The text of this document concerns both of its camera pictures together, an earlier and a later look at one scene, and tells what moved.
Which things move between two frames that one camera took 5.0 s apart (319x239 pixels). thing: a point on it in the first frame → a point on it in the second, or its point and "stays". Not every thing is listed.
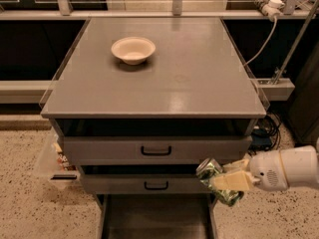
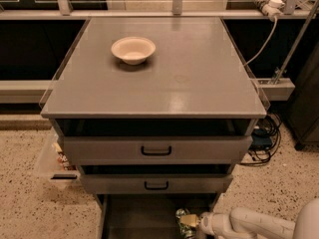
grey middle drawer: (141, 183) stays
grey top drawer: (155, 150) stays
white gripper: (266, 170) → (208, 222)
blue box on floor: (260, 139) stays
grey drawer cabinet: (141, 103) stays
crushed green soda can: (209, 167) → (187, 231)
